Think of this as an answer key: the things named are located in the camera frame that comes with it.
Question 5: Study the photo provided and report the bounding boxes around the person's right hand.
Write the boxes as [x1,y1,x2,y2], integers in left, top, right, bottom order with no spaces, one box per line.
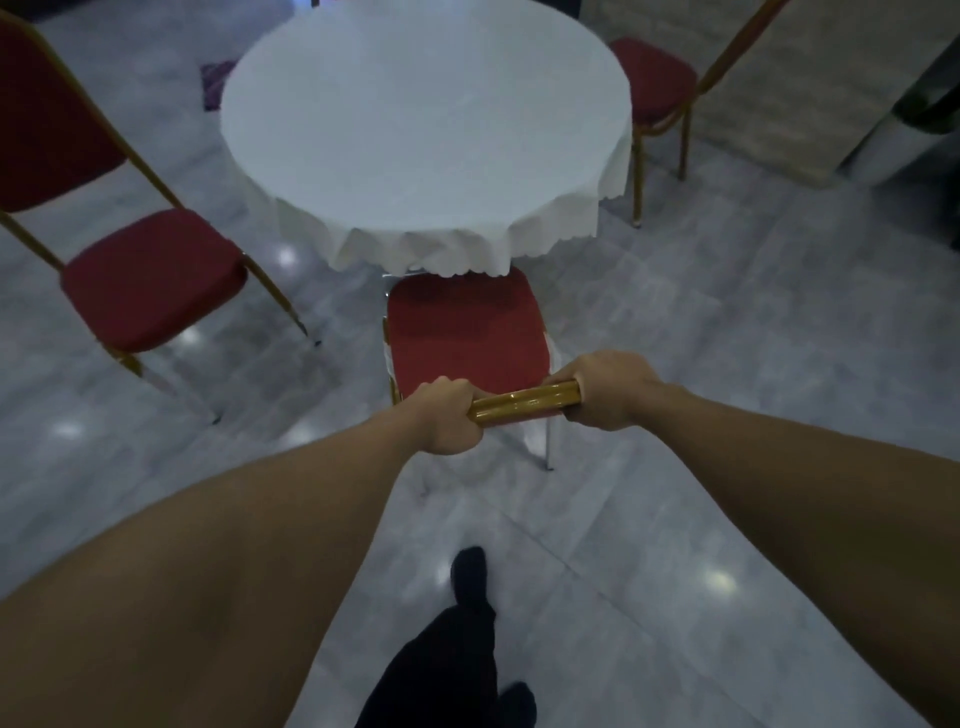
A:
[544,351,669,432]

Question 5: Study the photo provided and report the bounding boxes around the purple cloth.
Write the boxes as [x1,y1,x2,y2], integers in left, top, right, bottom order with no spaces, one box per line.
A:
[199,60,238,111]

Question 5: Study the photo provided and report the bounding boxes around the silver cylindrical bin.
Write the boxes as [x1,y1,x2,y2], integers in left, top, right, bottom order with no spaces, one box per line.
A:
[847,78,960,189]

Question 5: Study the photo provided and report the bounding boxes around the white round tablecloth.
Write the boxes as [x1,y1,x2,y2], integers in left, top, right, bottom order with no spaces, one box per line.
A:
[219,0,633,278]

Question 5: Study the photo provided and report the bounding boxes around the person's black trouser leg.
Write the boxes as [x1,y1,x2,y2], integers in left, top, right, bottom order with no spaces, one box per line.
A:
[354,603,499,728]

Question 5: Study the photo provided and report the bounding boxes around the red chair with gold frame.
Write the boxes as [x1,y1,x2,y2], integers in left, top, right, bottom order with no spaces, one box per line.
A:
[0,7,322,426]
[607,0,789,228]
[381,267,583,472]

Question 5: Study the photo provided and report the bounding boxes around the person's left hand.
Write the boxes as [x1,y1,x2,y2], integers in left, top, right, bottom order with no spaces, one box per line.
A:
[402,376,487,456]

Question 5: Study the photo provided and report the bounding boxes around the person's left forearm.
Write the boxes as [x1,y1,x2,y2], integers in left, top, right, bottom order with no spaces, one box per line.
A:
[0,408,432,728]

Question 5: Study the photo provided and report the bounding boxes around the person's right forearm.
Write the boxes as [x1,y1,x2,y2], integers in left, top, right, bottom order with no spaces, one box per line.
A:
[637,382,960,728]

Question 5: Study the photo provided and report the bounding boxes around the person's black shoe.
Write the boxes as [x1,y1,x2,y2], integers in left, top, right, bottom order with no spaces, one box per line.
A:
[496,681,538,728]
[450,546,492,612]

